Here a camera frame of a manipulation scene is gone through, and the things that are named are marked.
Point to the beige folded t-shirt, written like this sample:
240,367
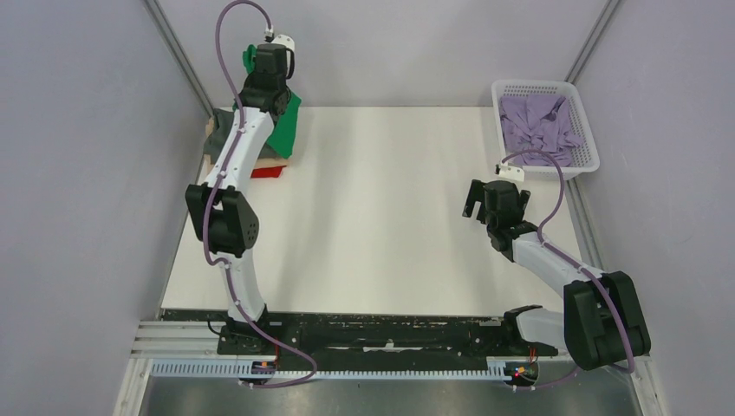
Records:
266,158

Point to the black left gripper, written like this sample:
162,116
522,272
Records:
250,84

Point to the white plastic basket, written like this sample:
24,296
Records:
585,157

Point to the grey folded t-shirt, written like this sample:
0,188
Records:
217,131

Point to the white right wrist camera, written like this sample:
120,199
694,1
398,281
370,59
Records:
510,173

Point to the purple crumpled t-shirt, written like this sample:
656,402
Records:
538,123

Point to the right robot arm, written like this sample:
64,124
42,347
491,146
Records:
601,323

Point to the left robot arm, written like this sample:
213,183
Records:
222,218

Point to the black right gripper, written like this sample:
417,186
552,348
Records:
478,193

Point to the green t-shirt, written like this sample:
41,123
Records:
283,137

